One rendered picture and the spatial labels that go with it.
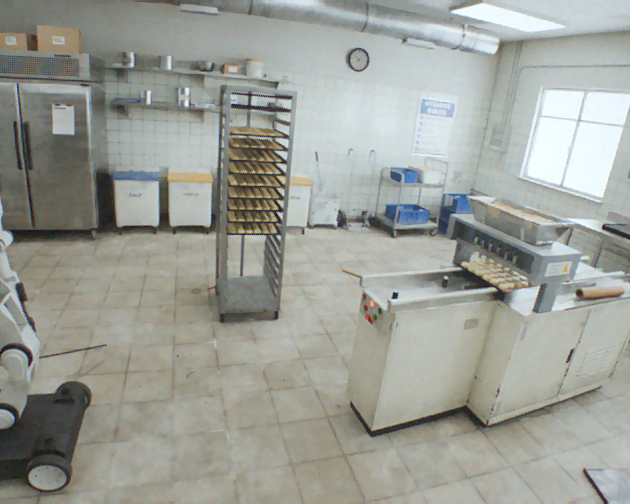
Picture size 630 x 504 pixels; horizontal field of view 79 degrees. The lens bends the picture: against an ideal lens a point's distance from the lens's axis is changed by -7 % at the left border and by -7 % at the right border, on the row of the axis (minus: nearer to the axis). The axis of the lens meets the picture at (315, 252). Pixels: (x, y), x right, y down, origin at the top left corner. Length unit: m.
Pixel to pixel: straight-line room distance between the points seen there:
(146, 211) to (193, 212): 0.57
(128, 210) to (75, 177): 0.73
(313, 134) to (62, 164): 3.23
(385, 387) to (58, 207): 4.10
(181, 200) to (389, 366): 3.74
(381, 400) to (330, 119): 4.52
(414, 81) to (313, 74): 1.57
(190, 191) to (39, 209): 1.69
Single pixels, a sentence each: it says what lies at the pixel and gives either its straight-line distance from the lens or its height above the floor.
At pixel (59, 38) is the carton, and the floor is 2.20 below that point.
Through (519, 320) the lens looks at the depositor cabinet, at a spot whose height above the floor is 0.80.
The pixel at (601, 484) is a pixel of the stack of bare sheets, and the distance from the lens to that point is 2.89.
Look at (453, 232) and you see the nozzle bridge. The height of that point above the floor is 1.07.
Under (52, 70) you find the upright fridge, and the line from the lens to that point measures 5.12.
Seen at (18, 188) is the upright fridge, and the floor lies 0.64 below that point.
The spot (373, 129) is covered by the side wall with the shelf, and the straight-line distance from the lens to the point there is 6.37.
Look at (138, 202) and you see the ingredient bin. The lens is 5.33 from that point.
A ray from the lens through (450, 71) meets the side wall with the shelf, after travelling 6.95.
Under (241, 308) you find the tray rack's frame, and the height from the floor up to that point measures 0.15.
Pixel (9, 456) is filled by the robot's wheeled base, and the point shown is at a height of 0.17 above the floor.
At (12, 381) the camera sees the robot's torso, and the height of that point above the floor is 0.50.
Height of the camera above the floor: 1.77
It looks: 20 degrees down
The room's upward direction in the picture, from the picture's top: 6 degrees clockwise
